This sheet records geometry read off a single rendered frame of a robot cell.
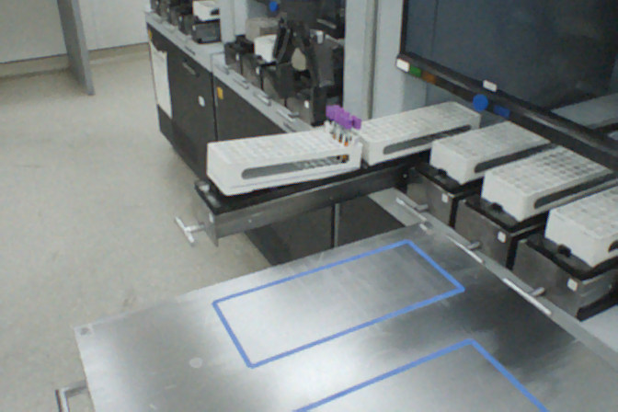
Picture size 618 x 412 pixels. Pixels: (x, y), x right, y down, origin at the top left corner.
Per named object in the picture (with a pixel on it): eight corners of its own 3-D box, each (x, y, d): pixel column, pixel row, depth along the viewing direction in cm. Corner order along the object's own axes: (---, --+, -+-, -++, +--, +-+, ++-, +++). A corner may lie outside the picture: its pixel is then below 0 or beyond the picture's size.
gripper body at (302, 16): (270, -7, 111) (272, 43, 115) (293, 3, 104) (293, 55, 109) (307, -12, 114) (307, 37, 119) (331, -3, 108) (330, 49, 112)
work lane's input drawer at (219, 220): (452, 144, 155) (456, 110, 151) (492, 166, 144) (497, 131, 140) (171, 221, 124) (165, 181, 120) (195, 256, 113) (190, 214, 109)
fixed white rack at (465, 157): (531, 139, 142) (535, 114, 139) (566, 156, 134) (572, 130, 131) (428, 168, 129) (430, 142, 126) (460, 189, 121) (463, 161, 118)
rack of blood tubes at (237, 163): (335, 154, 135) (337, 127, 132) (360, 173, 127) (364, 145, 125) (206, 172, 121) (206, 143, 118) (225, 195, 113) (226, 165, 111)
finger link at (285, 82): (279, 65, 121) (277, 64, 121) (280, 99, 124) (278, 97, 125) (292, 63, 122) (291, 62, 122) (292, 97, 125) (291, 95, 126)
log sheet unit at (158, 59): (156, 105, 306) (147, 33, 289) (174, 124, 285) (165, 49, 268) (152, 106, 305) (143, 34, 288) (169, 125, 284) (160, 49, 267)
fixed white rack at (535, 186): (586, 165, 130) (592, 139, 127) (628, 187, 122) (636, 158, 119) (478, 201, 117) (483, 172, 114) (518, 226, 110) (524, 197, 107)
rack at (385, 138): (449, 125, 149) (452, 100, 146) (478, 141, 141) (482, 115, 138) (344, 152, 136) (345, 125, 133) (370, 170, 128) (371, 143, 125)
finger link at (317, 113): (325, 83, 112) (326, 84, 112) (324, 118, 116) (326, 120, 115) (310, 85, 111) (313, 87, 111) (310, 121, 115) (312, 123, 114)
